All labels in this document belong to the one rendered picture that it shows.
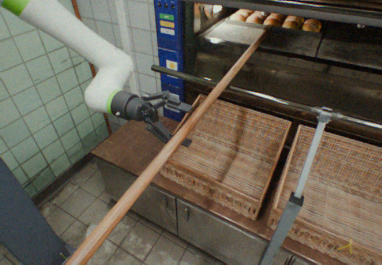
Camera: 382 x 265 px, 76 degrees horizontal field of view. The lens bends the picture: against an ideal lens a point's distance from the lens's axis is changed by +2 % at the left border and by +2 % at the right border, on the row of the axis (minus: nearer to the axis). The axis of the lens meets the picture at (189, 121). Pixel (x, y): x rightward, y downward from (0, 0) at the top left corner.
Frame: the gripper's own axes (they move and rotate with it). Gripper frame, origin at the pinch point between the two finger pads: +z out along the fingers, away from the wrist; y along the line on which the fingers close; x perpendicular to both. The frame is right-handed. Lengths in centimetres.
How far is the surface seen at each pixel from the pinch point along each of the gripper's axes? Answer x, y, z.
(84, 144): -40, 99, -123
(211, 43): -68, 1, -22
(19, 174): 10, 84, -124
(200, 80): -30.5, 2.1, -10.2
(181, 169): -19, 48, -14
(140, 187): 24.7, -0.9, 1.3
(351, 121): -30, 2, 44
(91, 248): 39.5, -0.5, 1.4
